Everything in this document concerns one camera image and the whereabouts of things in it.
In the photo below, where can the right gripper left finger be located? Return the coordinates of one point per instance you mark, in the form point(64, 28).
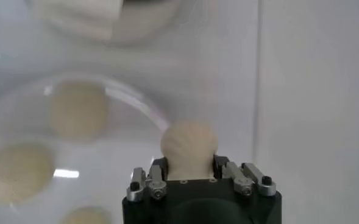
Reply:
point(156, 182)

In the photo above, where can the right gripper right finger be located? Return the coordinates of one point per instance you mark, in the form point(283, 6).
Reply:
point(243, 179)

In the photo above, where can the white steamed baozi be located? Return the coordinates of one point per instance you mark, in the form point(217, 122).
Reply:
point(78, 109)
point(86, 216)
point(14, 173)
point(189, 146)

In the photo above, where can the round white plate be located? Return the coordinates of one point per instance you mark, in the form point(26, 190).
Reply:
point(106, 158)

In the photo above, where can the cream electric cooking pot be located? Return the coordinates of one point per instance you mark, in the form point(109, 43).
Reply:
point(75, 18)

